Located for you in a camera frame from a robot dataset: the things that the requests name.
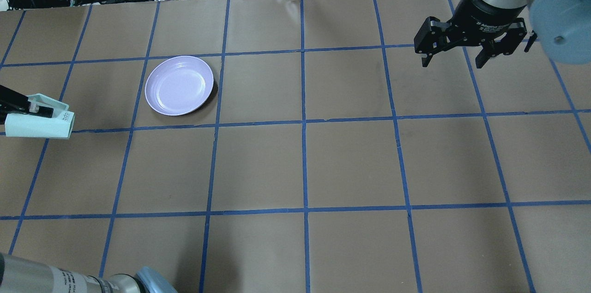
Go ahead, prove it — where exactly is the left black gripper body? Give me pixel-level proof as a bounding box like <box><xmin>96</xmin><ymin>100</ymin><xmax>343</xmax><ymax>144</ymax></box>
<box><xmin>0</xmin><ymin>85</ymin><xmax>14</xmax><ymax>125</ymax></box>

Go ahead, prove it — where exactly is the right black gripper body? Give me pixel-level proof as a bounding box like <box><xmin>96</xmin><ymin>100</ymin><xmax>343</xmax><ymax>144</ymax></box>
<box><xmin>414</xmin><ymin>0</ymin><xmax>528</xmax><ymax>54</ymax></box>

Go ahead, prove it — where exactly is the light green faceted mug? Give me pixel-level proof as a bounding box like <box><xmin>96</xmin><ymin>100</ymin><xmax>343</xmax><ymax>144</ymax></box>
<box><xmin>5</xmin><ymin>96</ymin><xmax>75</xmax><ymax>139</ymax></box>

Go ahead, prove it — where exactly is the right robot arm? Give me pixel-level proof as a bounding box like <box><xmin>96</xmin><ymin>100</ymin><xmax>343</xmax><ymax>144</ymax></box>
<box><xmin>414</xmin><ymin>0</ymin><xmax>591</xmax><ymax>68</ymax></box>

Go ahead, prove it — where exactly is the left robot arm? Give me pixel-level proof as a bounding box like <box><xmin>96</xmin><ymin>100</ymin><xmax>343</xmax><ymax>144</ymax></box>
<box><xmin>0</xmin><ymin>86</ymin><xmax>175</xmax><ymax>293</ymax></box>

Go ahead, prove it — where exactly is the lilac plate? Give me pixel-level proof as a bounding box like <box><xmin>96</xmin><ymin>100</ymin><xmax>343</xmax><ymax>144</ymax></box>
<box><xmin>144</xmin><ymin>56</ymin><xmax>215</xmax><ymax>116</ymax></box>

